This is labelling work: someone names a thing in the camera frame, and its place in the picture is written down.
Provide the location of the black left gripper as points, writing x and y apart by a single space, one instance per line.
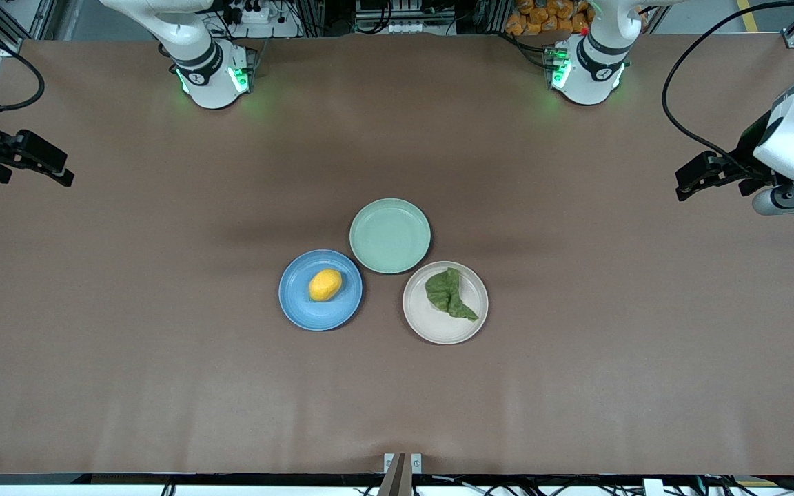
748 162

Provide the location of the green lettuce leaf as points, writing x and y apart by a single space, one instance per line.
446 289

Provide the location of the yellow lemon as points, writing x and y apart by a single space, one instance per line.
325 285

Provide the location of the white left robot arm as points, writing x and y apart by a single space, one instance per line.
593 69

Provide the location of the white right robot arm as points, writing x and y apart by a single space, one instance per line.
207 72

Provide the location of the pile of orange packets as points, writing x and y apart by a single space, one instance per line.
545 17

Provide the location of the white power strip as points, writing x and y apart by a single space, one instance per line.
256 15

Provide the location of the beige round plate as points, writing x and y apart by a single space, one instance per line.
438 324

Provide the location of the blue round plate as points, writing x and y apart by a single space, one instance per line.
300 310

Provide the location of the mint green round plate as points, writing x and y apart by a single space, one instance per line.
390 235

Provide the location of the aluminium frame profile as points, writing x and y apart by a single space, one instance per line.
4 27

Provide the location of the small metal table bracket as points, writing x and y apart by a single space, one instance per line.
402 472

